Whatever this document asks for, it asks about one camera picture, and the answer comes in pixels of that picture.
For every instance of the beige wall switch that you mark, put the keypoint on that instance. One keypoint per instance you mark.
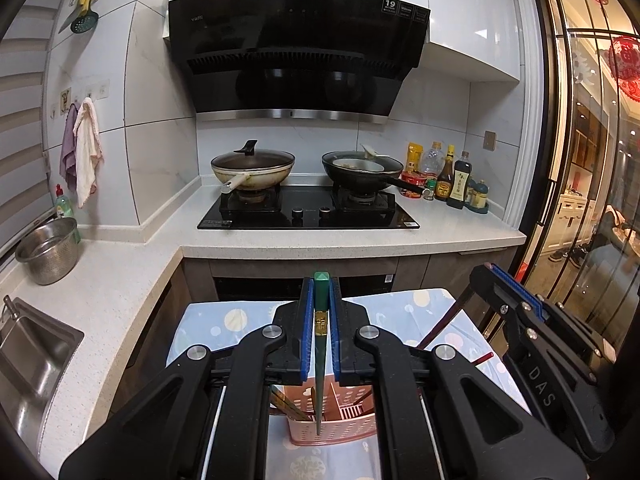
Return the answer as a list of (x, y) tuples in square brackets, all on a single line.
[(489, 140)]

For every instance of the yellow-cap sauce bottle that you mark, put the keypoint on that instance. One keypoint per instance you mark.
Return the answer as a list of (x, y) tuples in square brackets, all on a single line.
[(444, 182)]

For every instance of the black wok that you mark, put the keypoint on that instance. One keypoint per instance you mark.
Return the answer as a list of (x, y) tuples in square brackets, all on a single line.
[(362, 172)]

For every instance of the yellow seasoning packet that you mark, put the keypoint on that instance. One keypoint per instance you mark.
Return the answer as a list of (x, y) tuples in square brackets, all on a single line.
[(414, 155)]

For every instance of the green chopstick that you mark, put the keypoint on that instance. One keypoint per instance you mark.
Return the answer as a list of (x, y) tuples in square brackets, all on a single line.
[(320, 360)]

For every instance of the hanging kitchen knife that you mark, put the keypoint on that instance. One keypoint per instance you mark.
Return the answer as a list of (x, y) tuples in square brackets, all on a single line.
[(70, 12)]

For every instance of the red paper-cut window decoration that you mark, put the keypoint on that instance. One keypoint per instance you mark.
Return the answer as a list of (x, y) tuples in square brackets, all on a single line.
[(625, 65)]

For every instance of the glass sliding door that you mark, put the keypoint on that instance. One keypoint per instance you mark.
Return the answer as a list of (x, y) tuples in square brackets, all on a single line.
[(585, 160)]

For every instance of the steel faucet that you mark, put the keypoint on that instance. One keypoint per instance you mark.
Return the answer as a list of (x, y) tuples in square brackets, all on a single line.
[(10, 307)]

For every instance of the clear plastic bottle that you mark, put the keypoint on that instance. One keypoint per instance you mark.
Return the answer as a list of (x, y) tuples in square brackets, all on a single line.
[(431, 160)]

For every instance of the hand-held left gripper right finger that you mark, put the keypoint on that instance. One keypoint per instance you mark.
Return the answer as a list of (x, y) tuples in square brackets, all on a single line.
[(334, 340)]

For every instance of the cream pan with lid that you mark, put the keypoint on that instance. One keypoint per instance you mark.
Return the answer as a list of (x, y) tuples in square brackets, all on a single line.
[(252, 167)]

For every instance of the pink perforated utensil basket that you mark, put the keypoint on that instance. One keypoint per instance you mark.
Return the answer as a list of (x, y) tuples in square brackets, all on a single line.
[(345, 430)]

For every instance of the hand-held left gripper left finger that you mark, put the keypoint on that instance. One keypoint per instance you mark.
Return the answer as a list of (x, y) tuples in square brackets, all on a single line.
[(308, 340)]

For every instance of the dark red chopstick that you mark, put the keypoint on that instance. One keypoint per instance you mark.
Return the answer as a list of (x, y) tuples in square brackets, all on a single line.
[(445, 317)]

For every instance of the hanging green slotted spoon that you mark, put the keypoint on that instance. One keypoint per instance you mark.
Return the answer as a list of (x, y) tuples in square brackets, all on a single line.
[(84, 20)]

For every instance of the red and black chopstick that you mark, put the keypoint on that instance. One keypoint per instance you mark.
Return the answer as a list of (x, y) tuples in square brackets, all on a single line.
[(357, 402)]

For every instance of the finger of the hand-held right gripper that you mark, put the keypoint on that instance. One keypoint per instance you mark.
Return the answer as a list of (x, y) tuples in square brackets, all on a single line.
[(575, 335), (500, 290)]

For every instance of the steel mixing bowl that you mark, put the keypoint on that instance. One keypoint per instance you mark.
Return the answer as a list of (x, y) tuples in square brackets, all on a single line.
[(47, 255)]

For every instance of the black range hood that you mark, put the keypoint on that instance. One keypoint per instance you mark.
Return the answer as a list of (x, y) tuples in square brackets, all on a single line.
[(300, 60)]

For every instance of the blue printed tablecloth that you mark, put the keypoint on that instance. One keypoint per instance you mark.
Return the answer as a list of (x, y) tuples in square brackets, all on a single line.
[(235, 320)]

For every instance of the dark soy sauce bottle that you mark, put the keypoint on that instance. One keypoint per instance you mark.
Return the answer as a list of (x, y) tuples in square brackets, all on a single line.
[(460, 185)]

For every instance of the steel kitchen sink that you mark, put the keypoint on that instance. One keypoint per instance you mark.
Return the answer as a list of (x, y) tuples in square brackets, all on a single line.
[(30, 360)]

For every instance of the black gas stove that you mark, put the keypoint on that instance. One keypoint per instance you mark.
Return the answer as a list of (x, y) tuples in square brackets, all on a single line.
[(310, 215)]

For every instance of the condiment jar set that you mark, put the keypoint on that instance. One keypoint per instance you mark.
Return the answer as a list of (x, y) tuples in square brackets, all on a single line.
[(477, 197)]

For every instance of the white window blind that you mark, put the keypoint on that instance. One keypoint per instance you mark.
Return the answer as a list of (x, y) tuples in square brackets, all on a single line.
[(25, 110)]

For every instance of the purple hanging towel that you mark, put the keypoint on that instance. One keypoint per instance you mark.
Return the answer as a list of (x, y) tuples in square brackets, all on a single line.
[(69, 150)]

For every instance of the red instant food bowl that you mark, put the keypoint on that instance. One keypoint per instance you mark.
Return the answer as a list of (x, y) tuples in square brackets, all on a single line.
[(412, 182)]

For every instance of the green dish soap bottle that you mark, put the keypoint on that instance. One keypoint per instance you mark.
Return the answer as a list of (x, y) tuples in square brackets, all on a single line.
[(64, 207)]

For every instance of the black built-in appliance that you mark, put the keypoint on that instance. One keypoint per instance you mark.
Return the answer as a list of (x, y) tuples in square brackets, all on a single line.
[(260, 287)]

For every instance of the brown chopstick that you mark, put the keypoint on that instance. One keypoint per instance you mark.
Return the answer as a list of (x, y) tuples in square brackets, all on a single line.
[(287, 405), (300, 407)]

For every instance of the white hanging towel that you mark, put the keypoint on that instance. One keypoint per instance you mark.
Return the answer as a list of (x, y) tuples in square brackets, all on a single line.
[(87, 150)]

